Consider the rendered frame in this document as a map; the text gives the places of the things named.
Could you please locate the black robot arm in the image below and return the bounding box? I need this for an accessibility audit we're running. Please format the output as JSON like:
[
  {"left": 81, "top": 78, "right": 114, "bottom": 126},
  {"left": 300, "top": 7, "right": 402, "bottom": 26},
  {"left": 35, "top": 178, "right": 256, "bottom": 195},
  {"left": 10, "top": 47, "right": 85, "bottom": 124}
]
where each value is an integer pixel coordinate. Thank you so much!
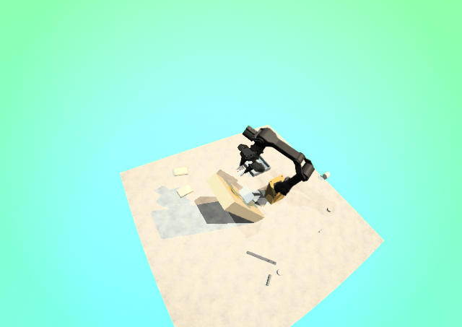
[{"left": 240, "top": 125, "right": 315, "bottom": 196}]

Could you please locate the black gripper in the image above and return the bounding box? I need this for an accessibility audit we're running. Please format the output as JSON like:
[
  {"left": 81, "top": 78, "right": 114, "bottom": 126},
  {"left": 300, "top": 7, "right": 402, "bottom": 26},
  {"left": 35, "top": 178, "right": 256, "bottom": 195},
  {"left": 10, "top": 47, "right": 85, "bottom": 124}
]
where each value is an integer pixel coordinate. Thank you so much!
[{"left": 237, "top": 144, "right": 266, "bottom": 173}]

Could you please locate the tan flat panel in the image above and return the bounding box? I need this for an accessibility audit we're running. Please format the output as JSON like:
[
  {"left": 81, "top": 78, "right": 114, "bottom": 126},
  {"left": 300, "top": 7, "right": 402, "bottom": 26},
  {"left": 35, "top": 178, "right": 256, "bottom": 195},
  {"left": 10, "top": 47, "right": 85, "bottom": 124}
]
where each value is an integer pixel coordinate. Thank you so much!
[{"left": 206, "top": 173, "right": 265, "bottom": 222}]

